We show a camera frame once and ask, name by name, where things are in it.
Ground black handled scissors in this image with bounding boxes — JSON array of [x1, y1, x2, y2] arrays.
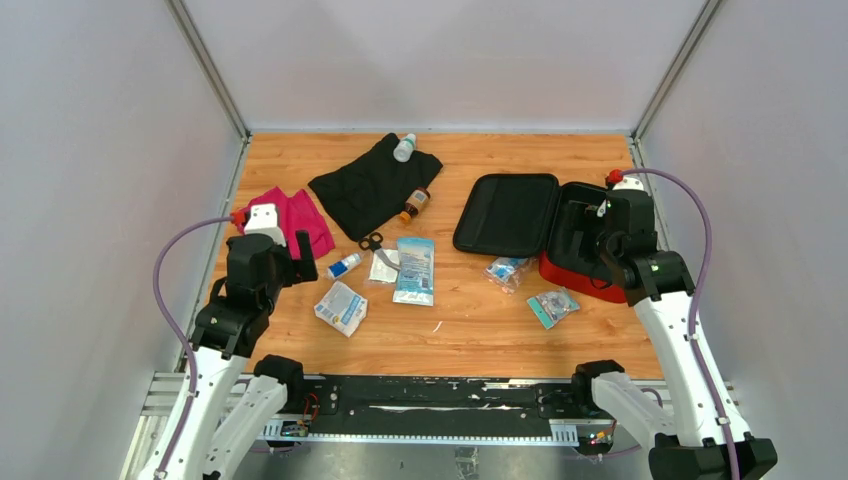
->
[[358, 231, 401, 272]]

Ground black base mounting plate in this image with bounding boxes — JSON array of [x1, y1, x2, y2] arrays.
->
[[279, 375, 614, 443]]

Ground aluminium frame rail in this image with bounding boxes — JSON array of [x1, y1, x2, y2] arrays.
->
[[136, 356, 763, 479]]

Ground black cloth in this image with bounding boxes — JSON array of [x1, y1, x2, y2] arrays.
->
[[308, 133, 443, 241]]

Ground teal header cotton ball bag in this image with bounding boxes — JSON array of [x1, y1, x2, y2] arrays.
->
[[526, 287, 580, 330]]

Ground red black medicine kit case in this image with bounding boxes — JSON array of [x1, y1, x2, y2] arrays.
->
[[453, 173, 626, 304]]

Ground clear bag white gauze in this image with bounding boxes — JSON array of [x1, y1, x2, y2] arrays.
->
[[365, 249, 400, 286]]

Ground pink cloth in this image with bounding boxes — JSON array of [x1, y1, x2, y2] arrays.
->
[[237, 187, 335, 259]]

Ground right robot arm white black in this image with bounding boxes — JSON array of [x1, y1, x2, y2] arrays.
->
[[570, 189, 778, 479]]

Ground white blue gauze packet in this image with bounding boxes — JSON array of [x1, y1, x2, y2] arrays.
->
[[314, 281, 369, 338]]

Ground brown bottle orange cap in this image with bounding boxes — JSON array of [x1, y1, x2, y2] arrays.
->
[[399, 187, 431, 224]]

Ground small white blue bottle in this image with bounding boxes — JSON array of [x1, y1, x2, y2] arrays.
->
[[326, 253, 362, 280]]

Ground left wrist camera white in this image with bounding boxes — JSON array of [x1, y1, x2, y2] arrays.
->
[[230, 203, 287, 247]]

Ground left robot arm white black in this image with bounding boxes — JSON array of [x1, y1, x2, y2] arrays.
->
[[136, 228, 317, 479]]

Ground light blue wipes packet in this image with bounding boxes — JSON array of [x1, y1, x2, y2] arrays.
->
[[392, 237, 435, 307]]

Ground clear bag blue items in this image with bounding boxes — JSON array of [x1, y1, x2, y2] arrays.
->
[[484, 257, 534, 294]]

